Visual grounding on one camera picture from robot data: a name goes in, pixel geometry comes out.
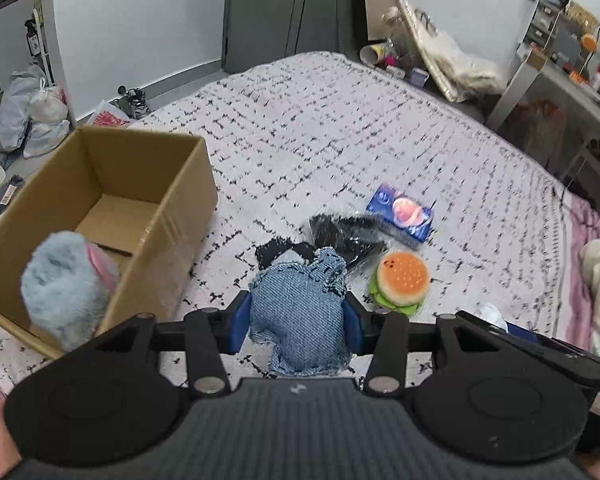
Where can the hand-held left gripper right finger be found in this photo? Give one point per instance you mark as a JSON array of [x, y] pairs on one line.
[[353, 324]]

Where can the white tote bag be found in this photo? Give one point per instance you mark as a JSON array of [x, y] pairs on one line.
[[455, 62]]

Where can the white plastic bag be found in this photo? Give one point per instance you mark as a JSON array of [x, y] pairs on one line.
[[47, 120]]

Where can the dark grey wardrobe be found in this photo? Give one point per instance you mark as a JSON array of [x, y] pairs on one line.
[[285, 10]]

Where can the white desk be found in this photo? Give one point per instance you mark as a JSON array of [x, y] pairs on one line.
[[555, 95]]

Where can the white crumpled tissue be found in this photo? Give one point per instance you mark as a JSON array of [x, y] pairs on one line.
[[494, 316]]

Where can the small purple box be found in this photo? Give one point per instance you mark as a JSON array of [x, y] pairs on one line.
[[420, 76]]

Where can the paper cup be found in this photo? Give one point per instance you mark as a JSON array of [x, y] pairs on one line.
[[372, 53]]

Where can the black and white cloth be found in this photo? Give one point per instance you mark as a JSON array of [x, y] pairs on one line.
[[275, 253]]

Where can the glass jar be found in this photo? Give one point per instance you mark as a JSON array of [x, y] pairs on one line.
[[393, 21]]

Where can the black spray bottle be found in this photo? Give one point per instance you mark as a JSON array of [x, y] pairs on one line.
[[33, 40]]

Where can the pair of dark shoes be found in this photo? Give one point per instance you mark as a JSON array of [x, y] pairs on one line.
[[132, 102]]

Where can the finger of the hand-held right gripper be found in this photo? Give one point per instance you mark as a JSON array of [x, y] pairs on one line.
[[520, 336]]

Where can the blue fluffy plush toy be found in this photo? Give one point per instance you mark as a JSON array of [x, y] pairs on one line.
[[60, 291]]

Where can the grey plastic bag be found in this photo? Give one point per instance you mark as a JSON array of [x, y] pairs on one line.
[[11, 110]]

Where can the blue denim soft pouch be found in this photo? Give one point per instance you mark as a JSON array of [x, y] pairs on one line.
[[296, 316]]

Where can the grey drawer unit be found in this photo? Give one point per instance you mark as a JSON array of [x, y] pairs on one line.
[[542, 22]]

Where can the white cabinet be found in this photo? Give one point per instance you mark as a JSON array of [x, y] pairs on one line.
[[2, 45]]

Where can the pink bed sheet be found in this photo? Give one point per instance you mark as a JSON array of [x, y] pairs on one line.
[[582, 220]]

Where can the black mesh item in wrapper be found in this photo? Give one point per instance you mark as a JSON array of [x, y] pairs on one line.
[[341, 235]]

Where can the white bottle with red cap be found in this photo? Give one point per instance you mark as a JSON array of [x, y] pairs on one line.
[[596, 79]]

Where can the orange desk lamp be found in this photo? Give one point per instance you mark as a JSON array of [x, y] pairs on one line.
[[588, 42]]

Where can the red patterned bag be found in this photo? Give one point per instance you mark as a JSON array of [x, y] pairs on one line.
[[107, 117]]

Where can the burger plush toy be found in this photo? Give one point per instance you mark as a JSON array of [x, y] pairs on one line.
[[403, 274]]

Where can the brown cardboard box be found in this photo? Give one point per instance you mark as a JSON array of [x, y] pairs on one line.
[[180, 220]]

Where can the wooden board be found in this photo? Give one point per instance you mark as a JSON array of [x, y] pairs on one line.
[[380, 0]]

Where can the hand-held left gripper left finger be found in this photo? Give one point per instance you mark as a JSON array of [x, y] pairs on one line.
[[240, 321]]

